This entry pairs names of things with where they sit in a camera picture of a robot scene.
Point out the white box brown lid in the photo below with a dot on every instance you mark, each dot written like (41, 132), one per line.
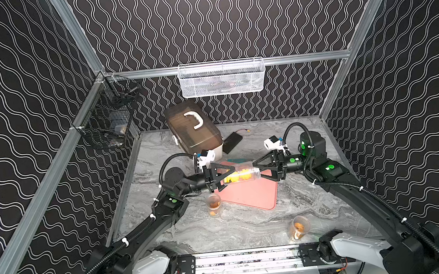
(193, 130)

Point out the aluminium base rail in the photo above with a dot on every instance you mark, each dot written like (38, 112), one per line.
(251, 261)

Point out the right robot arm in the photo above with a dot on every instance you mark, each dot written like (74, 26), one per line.
(407, 247)

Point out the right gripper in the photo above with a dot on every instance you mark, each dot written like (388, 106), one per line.
(278, 160)

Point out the black wire wall basket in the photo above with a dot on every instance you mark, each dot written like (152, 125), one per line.
(108, 123)

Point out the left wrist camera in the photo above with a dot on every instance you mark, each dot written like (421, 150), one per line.
(205, 158)

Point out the pink plastic tray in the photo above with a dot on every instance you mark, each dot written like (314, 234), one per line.
(260, 193)

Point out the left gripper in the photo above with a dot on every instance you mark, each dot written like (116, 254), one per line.
(209, 177)

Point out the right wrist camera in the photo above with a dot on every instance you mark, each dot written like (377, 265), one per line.
(274, 143)

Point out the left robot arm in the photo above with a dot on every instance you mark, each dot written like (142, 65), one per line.
(168, 207)

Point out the clear jar near rail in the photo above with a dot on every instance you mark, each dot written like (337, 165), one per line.
(298, 228)

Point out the teal utility knife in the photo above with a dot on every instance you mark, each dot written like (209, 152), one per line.
(239, 160)

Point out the black battery pack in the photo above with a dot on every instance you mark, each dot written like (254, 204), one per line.
(231, 142)

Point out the clear jar dark cookies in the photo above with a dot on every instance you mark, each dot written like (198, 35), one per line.
(214, 204)

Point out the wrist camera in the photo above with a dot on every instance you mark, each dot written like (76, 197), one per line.
(274, 143)
(205, 158)

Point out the white mesh wall basket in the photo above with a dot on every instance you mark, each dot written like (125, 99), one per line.
(222, 77)

